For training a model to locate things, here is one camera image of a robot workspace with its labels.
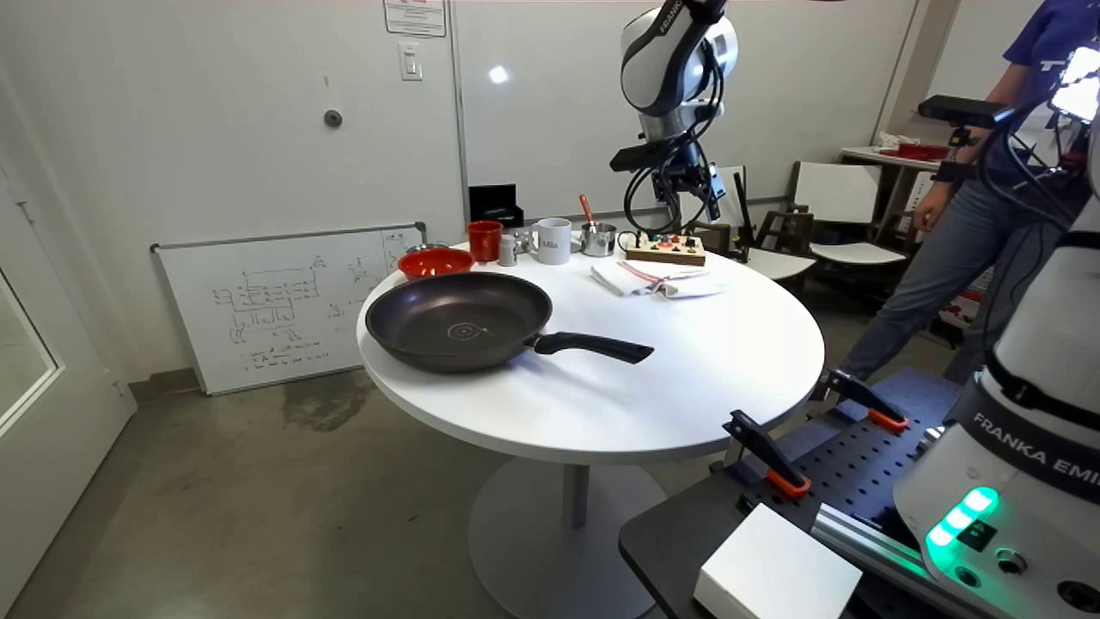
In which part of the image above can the small metal cup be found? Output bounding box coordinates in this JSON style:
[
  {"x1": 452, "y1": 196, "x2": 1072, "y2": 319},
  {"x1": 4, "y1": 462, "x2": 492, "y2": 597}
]
[{"x1": 498, "y1": 227, "x2": 530, "y2": 265}]

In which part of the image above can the black robot cart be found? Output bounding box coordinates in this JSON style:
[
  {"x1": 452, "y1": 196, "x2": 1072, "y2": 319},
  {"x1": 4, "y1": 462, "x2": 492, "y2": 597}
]
[{"x1": 620, "y1": 372, "x2": 959, "y2": 619}]

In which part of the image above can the steel pot with orange handle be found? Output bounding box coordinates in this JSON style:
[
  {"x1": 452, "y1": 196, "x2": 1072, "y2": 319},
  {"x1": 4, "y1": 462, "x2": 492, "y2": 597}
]
[{"x1": 578, "y1": 196, "x2": 615, "y2": 259}]

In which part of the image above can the white round table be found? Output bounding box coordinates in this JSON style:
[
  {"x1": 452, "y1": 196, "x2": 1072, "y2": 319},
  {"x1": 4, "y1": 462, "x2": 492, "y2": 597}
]
[{"x1": 358, "y1": 259, "x2": 825, "y2": 619}]

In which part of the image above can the white mug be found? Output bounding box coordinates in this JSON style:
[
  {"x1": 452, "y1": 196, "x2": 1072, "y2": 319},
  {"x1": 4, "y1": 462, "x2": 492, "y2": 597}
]
[{"x1": 530, "y1": 216, "x2": 570, "y2": 265}]

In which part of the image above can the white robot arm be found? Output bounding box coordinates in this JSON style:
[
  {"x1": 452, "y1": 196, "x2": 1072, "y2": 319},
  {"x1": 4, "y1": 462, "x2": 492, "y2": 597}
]
[{"x1": 839, "y1": 0, "x2": 1100, "y2": 619}]

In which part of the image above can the whiteboard leaning on wall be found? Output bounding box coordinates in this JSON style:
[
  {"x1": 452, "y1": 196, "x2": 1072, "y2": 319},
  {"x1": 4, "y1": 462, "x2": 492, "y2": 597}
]
[{"x1": 153, "y1": 219, "x2": 428, "y2": 396}]

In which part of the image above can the wooden toy board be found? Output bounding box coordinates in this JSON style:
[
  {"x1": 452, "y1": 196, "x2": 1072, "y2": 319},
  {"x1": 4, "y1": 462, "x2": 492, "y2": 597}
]
[{"x1": 620, "y1": 229, "x2": 704, "y2": 265}]

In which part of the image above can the orange black clamp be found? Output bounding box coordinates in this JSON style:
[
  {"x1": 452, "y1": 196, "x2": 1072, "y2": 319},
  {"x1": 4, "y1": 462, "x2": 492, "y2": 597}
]
[
  {"x1": 725, "y1": 409, "x2": 813, "y2": 499},
  {"x1": 825, "y1": 367, "x2": 912, "y2": 434}
]

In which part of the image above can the white chair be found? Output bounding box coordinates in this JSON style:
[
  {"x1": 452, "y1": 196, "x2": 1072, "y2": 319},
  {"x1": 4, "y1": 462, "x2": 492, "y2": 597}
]
[{"x1": 749, "y1": 162, "x2": 903, "y2": 280}]

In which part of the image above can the black frying pan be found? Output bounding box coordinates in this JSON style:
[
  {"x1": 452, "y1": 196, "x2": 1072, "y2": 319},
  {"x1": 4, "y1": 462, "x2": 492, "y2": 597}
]
[{"x1": 366, "y1": 271, "x2": 655, "y2": 374}]

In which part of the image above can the white box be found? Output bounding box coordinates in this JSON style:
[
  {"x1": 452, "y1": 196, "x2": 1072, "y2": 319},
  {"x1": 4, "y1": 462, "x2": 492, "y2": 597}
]
[{"x1": 690, "y1": 506, "x2": 862, "y2": 619}]

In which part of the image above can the person in blue shirt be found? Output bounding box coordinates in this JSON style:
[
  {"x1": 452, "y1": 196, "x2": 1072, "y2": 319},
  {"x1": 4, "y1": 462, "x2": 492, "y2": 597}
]
[{"x1": 839, "y1": 0, "x2": 1100, "y2": 383}]

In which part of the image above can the red cup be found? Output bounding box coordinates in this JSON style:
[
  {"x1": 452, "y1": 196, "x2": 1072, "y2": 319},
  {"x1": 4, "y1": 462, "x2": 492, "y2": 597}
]
[{"x1": 467, "y1": 219, "x2": 501, "y2": 260}]

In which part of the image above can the white towel with red stripes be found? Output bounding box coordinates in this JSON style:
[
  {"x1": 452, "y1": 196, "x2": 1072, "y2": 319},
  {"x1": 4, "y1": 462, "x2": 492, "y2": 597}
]
[{"x1": 593, "y1": 260, "x2": 722, "y2": 301}]

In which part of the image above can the red bowl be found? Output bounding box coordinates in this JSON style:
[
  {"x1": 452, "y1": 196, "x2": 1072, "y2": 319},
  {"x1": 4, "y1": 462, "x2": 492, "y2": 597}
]
[{"x1": 400, "y1": 248, "x2": 475, "y2": 282}]

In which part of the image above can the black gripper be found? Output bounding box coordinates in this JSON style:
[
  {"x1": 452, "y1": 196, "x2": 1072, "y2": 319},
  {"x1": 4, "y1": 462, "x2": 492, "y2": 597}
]
[{"x1": 608, "y1": 139, "x2": 725, "y2": 233}]

